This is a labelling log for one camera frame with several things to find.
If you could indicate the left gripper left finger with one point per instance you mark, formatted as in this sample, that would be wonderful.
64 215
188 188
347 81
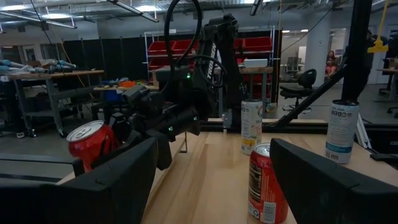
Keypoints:
77 202

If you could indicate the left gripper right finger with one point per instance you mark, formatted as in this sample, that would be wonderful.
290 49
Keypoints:
342 202

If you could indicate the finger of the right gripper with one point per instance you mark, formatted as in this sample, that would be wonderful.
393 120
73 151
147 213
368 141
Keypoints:
121 129
164 152

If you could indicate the red soda can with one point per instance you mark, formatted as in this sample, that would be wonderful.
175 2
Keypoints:
87 143
264 193

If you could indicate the white blue Celsius can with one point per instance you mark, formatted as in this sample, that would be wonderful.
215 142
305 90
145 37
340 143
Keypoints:
342 133

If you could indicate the white Celsius Tropical Vibe can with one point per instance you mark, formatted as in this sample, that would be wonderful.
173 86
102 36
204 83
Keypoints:
251 124

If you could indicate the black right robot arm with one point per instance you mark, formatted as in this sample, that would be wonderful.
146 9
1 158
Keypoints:
214 56

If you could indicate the metal rack with red bins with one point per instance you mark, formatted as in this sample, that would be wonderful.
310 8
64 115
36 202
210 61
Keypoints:
149 57

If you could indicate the black partition panels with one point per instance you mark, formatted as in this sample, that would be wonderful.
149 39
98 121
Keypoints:
124 59

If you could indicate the red storage bin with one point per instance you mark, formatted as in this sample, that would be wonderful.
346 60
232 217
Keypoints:
160 48
183 46
256 43

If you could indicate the wooden top workbench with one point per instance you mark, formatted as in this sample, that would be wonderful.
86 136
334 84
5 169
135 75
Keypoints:
62 74

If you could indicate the white box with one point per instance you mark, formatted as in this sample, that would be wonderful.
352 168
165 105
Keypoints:
255 63

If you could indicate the black office chair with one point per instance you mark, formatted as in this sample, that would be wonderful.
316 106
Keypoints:
306 79

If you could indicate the person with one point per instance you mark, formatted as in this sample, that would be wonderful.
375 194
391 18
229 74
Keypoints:
331 63

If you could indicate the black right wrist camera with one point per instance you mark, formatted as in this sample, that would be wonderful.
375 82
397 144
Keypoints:
143 99

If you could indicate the black rig upright post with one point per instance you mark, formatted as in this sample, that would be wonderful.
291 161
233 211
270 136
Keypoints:
357 46

